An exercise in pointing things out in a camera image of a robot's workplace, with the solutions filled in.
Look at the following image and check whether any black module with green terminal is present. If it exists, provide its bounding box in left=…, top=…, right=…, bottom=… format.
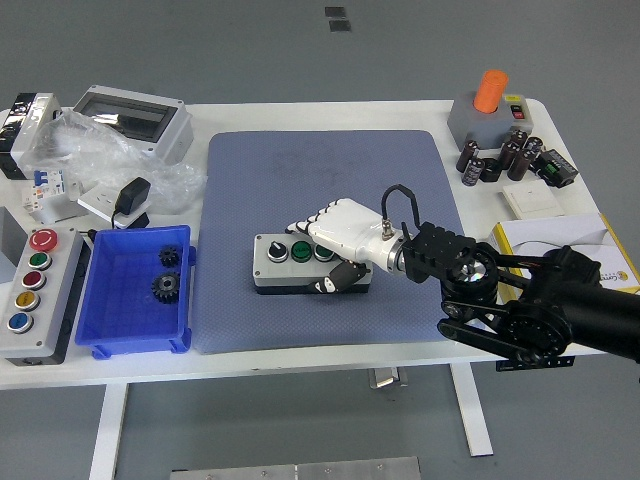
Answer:
left=530, top=148, right=580, bottom=189

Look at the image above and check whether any white metal bracket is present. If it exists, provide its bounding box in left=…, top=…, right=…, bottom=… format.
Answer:
left=37, top=179, right=91, bottom=225

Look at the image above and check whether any yellow white carton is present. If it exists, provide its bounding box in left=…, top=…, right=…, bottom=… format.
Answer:
left=492, top=213, right=640, bottom=296

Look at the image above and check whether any blue plastic bin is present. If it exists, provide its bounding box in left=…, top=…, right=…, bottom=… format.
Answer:
left=74, top=224, right=197, bottom=359

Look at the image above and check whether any grey switch box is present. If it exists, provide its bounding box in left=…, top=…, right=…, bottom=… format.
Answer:
left=446, top=92, right=535, bottom=151

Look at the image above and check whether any black white carton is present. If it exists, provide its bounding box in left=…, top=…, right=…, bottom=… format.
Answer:
left=0, top=92, right=62, bottom=180

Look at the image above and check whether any clear plastic bag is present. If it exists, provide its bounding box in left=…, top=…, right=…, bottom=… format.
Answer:
left=22, top=109, right=207, bottom=216

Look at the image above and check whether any white wall switch plate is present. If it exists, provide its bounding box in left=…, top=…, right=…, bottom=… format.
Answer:
left=501, top=180, right=562, bottom=219

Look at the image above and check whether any white wall socket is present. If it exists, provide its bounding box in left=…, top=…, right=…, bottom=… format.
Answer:
left=77, top=183, right=139, bottom=224

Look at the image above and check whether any orange cylinder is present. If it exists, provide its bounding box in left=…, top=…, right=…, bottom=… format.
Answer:
left=472, top=68, right=510, bottom=114

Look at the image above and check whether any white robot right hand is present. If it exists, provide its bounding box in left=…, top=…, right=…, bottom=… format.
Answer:
left=284, top=197, right=404, bottom=295

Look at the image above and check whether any white table leg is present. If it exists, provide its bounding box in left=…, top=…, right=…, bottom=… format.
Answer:
left=88, top=383, right=130, bottom=480
left=448, top=363, right=495, bottom=457

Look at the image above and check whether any grey four-button control box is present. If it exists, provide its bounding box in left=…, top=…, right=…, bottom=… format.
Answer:
left=252, top=232, right=374, bottom=296

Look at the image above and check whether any large black gear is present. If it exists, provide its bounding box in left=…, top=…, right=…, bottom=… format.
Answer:
left=151, top=271, right=182, bottom=305

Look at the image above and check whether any grey five-button control box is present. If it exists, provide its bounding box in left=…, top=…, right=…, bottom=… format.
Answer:
left=0, top=227, right=94, bottom=366

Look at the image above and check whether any black power adapter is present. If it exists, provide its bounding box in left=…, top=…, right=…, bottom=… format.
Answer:
left=109, top=176, right=152, bottom=230

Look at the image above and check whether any grey enclosure with clear lid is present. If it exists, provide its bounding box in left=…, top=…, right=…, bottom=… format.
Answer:
left=72, top=84, right=195, bottom=165

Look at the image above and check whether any grey metal box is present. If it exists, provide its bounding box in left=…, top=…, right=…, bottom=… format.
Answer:
left=0, top=207, right=29, bottom=286

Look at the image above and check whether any black table control panel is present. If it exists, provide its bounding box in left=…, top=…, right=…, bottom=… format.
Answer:
left=495, top=355, right=575, bottom=372

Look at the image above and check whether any blue-grey textured mat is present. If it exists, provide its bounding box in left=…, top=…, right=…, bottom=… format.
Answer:
left=192, top=129, right=471, bottom=355

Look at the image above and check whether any white blue circuit breaker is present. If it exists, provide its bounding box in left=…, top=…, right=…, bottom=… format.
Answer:
left=22, top=168, right=69, bottom=214

